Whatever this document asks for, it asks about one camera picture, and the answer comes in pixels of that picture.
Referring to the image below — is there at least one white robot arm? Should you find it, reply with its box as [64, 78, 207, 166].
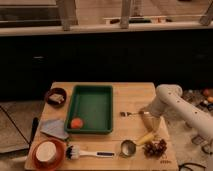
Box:
[145, 84, 213, 141]

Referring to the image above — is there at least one black cable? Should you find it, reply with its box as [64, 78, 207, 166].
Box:
[178, 162, 210, 171]

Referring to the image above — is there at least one dark brown bowl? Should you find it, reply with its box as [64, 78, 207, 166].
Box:
[44, 88, 67, 108]

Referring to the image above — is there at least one green plastic tray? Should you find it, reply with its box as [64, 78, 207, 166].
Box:
[64, 85, 113, 134]

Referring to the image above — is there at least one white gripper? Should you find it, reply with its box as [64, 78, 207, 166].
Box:
[142, 97, 167, 132]

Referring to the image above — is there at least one white handled dish brush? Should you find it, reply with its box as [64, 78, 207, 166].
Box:
[66, 145, 115, 159]

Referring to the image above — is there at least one orange plate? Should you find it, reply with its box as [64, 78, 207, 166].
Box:
[32, 139, 65, 171]

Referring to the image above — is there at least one orange round fruit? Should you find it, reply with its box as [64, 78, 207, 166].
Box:
[70, 117, 83, 129]

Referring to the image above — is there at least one bunch of red grapes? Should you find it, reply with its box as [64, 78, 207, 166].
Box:
[143, 139, 167, 158]

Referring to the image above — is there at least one silver metal fork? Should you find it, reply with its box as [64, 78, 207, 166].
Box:
[120, 111, 149, 117]

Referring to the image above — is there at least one silver metal measuring cup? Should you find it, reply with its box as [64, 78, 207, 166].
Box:
[120, 140, 136, 157]

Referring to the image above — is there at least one white round cup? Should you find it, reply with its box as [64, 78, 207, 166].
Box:
[36, 141, 57, 163]

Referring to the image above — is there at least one blue grey folded cloth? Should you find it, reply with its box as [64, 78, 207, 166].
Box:
[40, 119, 69, 140]

